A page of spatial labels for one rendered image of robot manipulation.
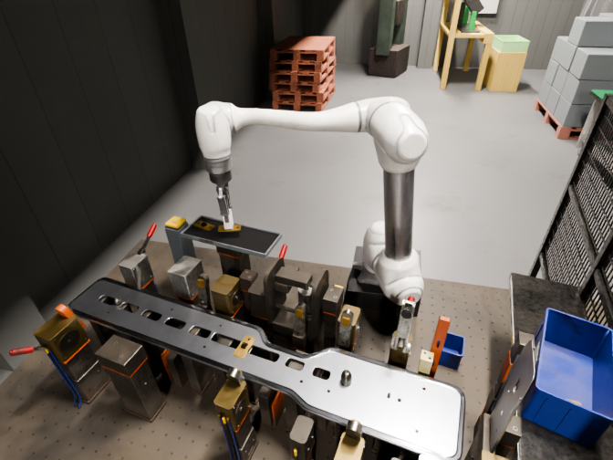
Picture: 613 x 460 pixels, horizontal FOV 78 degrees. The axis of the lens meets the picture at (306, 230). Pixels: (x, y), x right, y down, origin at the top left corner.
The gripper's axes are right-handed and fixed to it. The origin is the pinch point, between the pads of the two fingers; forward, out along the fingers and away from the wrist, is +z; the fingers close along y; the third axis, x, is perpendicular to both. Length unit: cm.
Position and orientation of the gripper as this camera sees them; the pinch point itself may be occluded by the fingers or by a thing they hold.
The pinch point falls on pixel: (227, 219)
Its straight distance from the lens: 144.1
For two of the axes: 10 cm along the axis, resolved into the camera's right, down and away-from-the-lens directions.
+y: 0.5, 5.8, -8.1
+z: 0.2, 8.1, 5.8
